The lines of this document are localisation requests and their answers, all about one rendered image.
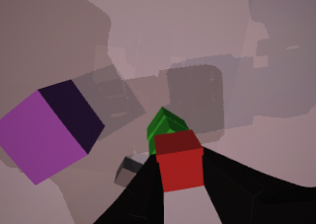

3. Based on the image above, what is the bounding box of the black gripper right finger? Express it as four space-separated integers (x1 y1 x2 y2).
201 145 316 224

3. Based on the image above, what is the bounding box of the green block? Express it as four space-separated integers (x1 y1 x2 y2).
149 117 188 156
147 107 190 141

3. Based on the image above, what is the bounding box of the red block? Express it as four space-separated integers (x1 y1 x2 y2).
154 129 204 192

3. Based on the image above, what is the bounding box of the purple block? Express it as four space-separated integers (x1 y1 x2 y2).
0 79 106 185

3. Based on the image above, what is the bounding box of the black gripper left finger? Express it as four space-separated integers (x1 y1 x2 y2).
94 153 165 224

